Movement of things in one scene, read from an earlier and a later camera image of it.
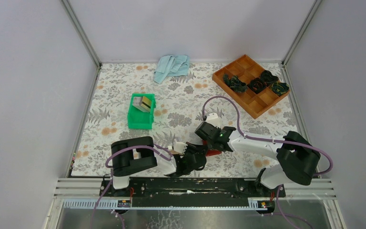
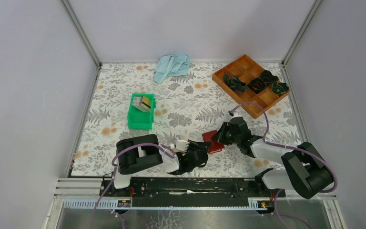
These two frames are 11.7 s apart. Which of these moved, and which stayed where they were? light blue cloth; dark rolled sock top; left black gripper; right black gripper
Moved: right black gripper
Stayed: left black gripper; dark rolled sock top; light blue cloth
